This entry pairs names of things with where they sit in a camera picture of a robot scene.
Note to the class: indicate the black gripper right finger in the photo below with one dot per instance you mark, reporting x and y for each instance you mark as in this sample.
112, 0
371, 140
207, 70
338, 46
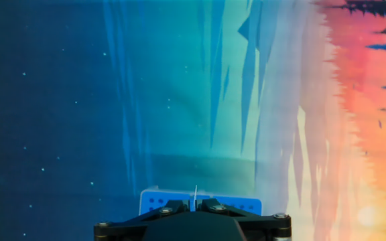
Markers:
266, 227

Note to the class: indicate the blue tip box clear lid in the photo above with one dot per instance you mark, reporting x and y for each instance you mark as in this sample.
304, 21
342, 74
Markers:
152, 201

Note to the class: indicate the printed sunset forest cloth mat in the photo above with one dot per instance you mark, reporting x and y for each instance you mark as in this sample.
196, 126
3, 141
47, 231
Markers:
179, 100

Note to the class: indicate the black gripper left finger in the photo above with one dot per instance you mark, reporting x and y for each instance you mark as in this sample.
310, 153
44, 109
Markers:
122, 229

